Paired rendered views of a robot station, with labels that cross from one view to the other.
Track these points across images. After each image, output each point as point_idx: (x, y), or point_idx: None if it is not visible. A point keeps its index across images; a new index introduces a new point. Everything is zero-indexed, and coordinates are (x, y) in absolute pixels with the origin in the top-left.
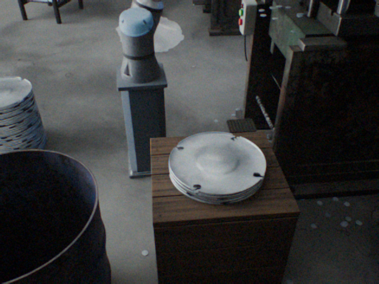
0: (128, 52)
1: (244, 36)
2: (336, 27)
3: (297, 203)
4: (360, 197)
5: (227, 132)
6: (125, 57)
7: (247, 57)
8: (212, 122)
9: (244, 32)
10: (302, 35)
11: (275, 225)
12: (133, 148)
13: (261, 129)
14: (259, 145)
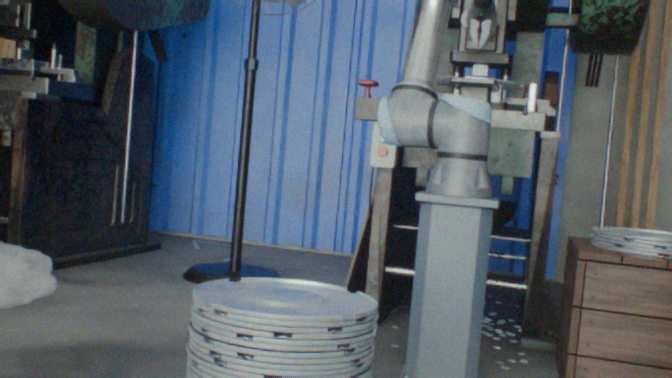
0: (481, 149)
1: (372, 176)
2: (540, 123)
3: None
4: (557, 327)
5: (385, 334)
6: (474, 159)
7: (373, 208)
8: None
9: (394, 163)
10: (527, 133)
11: None
12: (479, 329)
13: (395, 322)
14: None
